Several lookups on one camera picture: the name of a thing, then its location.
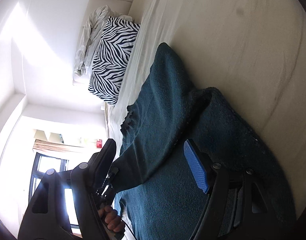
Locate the tan striped curtain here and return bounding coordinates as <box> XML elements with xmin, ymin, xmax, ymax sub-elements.
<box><xmin>33</xmin><ymin>139</ymin><xmax>83</xmax><ymax>153</ymax></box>

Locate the dark framed window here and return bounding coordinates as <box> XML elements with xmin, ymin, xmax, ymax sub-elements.
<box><xmin>19</xmin><ymin>153</ymin><xmax>80</xmax><ymax>239</ymax></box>

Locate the dark teal knit sweater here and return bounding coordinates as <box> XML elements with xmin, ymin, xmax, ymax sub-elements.
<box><xmin>113</xmin><ymin>43</ymin><xmax>273</xmax><ymax>239</ymax></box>

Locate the crumpled white blanket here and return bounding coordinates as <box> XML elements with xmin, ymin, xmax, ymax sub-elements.
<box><xmin>74</xmin><ymin>5</ymin><xmax>133</xmax><ymax>77</ymax></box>

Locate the red box on shelf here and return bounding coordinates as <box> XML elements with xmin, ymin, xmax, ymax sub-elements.
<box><xmin>96</xmin><ymin>139</ymin><xmax>103</xmax><ymax>148</ymax></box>

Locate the beige bed sheet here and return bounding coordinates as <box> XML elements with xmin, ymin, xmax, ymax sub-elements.
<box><xmin>109</xmin><ymin>0</ymin><xmax>306</xmax><ymax>215</ymax></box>

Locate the person's left hand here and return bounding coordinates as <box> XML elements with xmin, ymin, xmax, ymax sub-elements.
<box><xmin>98</xmin><ymin>205</ymin><xmax>125</xmax><ymax>232</ymax></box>

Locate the zebra print pillow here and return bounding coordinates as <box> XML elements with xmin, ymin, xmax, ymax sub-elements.
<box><xmin>88</xmin><ymin>16</ymin><xmax>141</xmax><ymax>105</ymax></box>

